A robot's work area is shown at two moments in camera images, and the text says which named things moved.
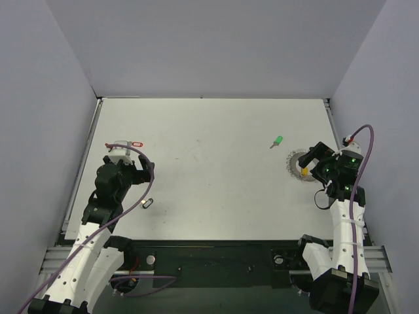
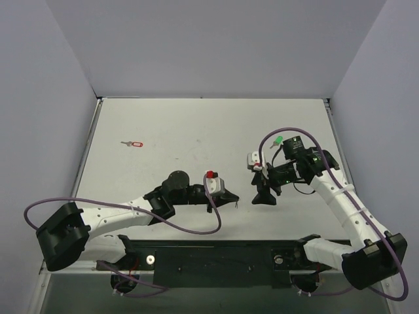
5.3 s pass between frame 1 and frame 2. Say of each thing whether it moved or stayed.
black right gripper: moved
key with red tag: stayed
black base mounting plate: stayed
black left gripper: moved
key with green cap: stayed
